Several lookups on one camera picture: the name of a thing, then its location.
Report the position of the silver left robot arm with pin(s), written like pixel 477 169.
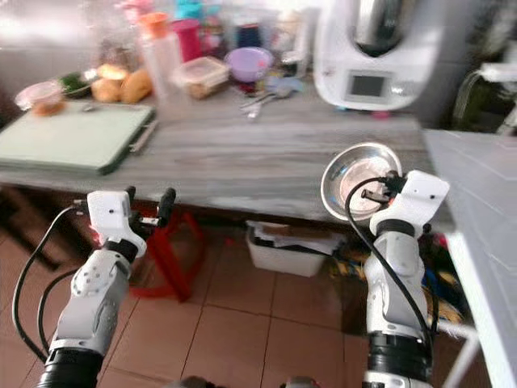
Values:
pixel 101 299

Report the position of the grey-topped dark wooden table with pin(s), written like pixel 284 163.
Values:
pixel 351 311

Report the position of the metal spoon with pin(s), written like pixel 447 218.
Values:
pixel 260 101

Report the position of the grey robot leg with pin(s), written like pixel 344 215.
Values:
pixel 195 383
pixel 300 383

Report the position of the white side table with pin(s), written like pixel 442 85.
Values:
pixel 477 186

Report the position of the clear bottle orange cap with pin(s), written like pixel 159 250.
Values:
pixel 161 65

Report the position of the pale green cutting board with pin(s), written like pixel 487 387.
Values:
pixel 73 137

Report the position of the small pink-lidded container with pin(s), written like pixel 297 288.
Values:
pixel 40 99

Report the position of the white plastic storage bin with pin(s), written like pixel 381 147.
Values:
pixel 287 257

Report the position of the grey robot right leg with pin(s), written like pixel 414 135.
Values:
pixel 300 383

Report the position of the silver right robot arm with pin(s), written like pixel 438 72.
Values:
pixel 396 291

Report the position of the brown bread bun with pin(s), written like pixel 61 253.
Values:
pixel 137 86
pixel 105 91
pixel 111 72

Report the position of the grey robot left leg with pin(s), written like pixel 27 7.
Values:
pixel 195 383

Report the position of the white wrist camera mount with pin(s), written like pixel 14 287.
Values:
pixel 111 218
pixel 424 198

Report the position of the purple plastic bowl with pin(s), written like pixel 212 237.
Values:
pixel 249 65

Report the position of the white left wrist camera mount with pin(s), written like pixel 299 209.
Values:
pixel 111 218

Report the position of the pale blue small dish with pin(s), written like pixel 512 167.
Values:
pixel 283 85

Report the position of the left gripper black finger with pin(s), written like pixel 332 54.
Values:
pixel 130 191
pixel 167 206

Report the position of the stainless steel bowl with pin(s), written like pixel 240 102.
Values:
pixel 351 174

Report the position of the white kitchen cooking machine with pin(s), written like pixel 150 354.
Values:
pixel 335 65

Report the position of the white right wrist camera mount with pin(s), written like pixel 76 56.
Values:
pixel 424 198

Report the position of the clear plastic food container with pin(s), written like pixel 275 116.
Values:
pixel 202 77

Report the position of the red plastic stool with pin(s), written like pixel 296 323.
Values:
pixel 166 250

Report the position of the red plastic cup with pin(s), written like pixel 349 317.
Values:
pixel 186 40

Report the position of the dark blue cup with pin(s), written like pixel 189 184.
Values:
pixel 249 36

